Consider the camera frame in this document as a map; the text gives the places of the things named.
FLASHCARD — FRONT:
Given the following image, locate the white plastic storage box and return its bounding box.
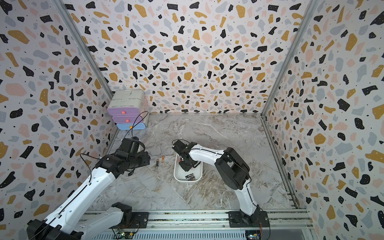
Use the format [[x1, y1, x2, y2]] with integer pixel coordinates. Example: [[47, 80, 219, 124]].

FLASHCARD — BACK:
[[173, 153, 204, 184]]

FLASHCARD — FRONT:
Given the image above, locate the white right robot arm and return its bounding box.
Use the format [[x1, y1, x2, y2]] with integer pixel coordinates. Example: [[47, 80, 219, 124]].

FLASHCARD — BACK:
[[173, 140, 260, 227]]

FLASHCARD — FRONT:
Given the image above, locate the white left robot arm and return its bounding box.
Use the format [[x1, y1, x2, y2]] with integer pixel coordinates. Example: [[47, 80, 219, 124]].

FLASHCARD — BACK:
[[27, 151, 151, 240]]

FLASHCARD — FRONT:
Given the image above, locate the pastel mini drawer unit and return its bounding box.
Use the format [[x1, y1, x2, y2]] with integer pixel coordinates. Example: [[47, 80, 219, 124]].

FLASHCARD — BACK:
[[108, 89, 149, 131]]

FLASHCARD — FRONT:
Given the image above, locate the left circuit board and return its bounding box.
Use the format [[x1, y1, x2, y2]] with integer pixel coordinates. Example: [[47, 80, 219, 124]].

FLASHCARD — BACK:
[[112, 229, 134, 240]]

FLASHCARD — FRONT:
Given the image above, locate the circuit board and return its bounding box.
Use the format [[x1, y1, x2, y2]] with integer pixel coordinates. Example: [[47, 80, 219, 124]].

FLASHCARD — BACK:
[[245, 231, 261, 240], [112, 229, 134, 240]]

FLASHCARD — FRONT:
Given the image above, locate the right circuit board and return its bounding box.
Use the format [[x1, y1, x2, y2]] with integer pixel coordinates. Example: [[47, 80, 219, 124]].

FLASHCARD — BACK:
[[245, 231, 261, 240]]

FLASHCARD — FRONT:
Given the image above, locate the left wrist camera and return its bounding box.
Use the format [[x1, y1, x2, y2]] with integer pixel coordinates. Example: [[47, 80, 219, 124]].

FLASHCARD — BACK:
[[118, 137, 146, 154]]

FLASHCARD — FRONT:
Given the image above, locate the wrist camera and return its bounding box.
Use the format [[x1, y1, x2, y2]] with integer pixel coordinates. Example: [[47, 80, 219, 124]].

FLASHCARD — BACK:
[[172, 139, 189, 156], [118, 137, 146, 154]]

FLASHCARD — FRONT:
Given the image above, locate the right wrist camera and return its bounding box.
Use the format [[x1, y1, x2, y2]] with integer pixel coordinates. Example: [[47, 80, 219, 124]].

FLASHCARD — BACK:
[[172, 139, 189, 156]]

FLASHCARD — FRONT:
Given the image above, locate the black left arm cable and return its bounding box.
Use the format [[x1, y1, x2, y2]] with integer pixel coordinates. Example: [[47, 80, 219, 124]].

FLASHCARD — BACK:
[[124, 110, 150, 140]]

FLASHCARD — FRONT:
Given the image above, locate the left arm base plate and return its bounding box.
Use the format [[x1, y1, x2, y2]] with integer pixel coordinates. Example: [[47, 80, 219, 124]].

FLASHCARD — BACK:
[[114, 212, 150, 229]]

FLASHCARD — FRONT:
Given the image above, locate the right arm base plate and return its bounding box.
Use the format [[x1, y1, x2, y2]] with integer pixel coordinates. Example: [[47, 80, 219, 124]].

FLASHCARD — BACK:
[[228, 210, 270, 228]]

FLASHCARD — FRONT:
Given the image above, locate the aluminium rail frame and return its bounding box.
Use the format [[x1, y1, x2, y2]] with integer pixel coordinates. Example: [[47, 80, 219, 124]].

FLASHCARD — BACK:
[[56, 208, 316, 240]]

